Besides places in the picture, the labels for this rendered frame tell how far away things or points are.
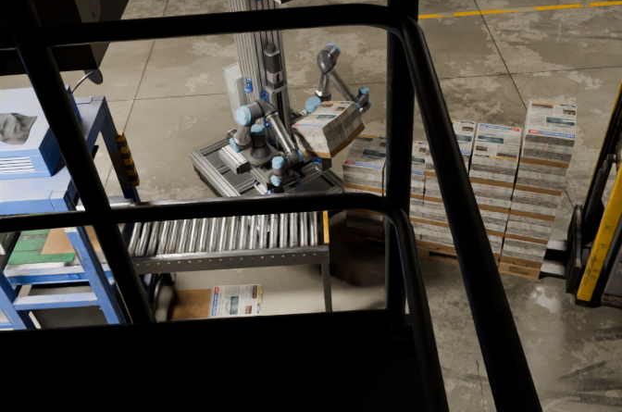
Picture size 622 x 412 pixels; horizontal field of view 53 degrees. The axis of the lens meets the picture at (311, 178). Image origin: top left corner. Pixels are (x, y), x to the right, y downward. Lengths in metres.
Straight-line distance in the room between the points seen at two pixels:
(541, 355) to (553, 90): 3.17
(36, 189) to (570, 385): 3.38
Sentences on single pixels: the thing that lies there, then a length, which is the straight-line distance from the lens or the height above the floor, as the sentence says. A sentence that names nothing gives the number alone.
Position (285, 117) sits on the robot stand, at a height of 0.98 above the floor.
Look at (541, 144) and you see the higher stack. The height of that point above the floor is 1.22.
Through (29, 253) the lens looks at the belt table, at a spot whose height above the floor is 0.80.
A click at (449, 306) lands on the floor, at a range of 4.65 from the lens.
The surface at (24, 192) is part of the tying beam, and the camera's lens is 3.64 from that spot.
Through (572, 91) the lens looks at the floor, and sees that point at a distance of 6.88.
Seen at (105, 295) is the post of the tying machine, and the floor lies 0.74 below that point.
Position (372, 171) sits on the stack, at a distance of 4.40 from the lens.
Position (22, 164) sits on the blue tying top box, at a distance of 3.67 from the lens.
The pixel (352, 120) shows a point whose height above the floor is 1.18.
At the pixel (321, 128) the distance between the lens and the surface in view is 4.02.
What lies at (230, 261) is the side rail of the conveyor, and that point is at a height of 0.75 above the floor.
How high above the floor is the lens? 3.69
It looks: 41 degrees down
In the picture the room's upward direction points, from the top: 5 degrees counter-clockwise
